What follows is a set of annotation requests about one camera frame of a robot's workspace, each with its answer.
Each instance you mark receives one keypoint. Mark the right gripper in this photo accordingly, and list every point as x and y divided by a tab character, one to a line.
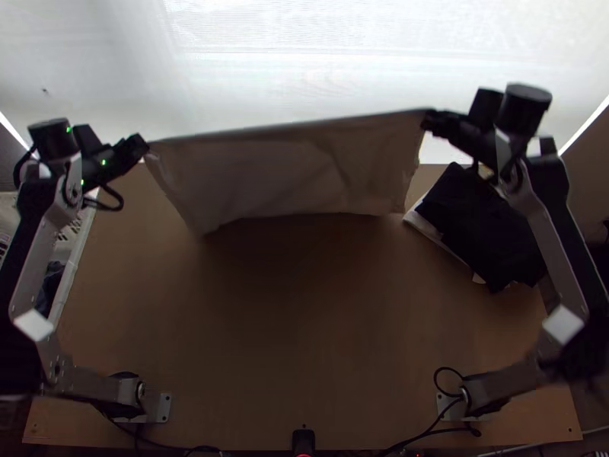
452	129

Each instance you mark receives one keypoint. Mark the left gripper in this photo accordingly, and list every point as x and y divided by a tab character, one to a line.
128	151

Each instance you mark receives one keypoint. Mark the white t-shirt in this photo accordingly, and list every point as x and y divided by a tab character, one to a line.
285	171

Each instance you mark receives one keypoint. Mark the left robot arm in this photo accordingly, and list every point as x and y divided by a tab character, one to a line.
43	238

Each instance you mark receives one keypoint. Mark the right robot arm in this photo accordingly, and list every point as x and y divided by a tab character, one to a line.
552	238

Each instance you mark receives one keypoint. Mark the pile of folded clothes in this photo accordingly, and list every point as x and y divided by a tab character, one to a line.
480	224

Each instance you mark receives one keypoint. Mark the white laundry basket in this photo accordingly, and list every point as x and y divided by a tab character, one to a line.
76	247

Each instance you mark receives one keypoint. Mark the blue garment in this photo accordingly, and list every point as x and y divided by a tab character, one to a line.
51	285

